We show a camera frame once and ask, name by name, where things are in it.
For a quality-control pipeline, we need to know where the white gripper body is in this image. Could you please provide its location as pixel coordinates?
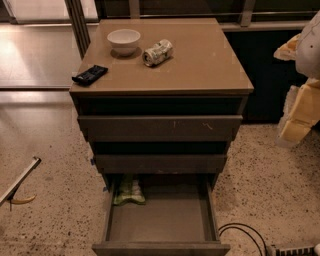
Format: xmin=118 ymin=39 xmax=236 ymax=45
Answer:
xmin=275 ymin=78 xmax=320 ymax=149

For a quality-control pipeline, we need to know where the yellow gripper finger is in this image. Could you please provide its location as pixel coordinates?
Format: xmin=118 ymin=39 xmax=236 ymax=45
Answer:
xmin=273 ymin=34 xmax=300 ymax=61
xmin=279 ymin=81 xmax=320 ymax=144

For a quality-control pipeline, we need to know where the green rice chip bag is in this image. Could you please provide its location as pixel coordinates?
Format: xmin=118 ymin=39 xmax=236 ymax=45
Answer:
xmin=113 ymin=174 xmax=146 ymax=206

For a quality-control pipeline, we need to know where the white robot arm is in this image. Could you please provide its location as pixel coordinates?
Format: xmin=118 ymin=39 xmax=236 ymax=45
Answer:
xmin=274 ymin=11 xmax=320 ymax=148

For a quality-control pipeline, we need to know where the brown drawer cabinet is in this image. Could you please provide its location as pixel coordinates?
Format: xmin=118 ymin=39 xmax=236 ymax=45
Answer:
xmin=68 ymin=17 xmax=255 ymax=188

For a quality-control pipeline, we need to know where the open bottom drawer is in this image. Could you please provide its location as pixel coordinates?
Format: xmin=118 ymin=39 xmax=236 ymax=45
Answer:
xmin=92 ymin=174 xmax=230 ymax=256

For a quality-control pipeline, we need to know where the middle drawer front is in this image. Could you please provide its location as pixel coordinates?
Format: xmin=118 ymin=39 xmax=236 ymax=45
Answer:
xmin=95 ymin=154 xmax=227 ymax=174

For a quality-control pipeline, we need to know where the top drawer front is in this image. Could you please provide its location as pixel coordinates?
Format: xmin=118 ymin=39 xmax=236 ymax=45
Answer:
xmin=78 ymin=115 xmax=242 ymax=142

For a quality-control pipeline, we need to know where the crushed silver can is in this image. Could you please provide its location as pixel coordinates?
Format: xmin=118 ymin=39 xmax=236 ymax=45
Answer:
xmin=142 ymin=39 xmax=173 ymax=67

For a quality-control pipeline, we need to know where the power strip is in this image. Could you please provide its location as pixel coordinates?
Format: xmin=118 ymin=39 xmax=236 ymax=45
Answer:
xmin=267 ymin=245 xmax=317 ymax=256

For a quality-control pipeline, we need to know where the white ceramic bowl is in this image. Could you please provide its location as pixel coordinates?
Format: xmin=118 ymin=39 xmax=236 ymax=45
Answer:
xmin=107 ymin=29 xmax=141 ymax=56

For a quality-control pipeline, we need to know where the black snack bar wrapper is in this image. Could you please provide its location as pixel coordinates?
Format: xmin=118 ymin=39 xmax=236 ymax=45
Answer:
xmin=72 ymin=65 xmax=108 ymax=86

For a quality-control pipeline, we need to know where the metal bar with yellow hook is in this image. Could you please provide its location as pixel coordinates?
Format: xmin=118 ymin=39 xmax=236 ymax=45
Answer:
xmin=0 ymin=156 xmax=42 ymax=206

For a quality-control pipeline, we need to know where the black floor cable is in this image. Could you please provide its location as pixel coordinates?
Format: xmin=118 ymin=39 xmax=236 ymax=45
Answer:
xmin=218 ymin=222 xmax=269 ymax=256

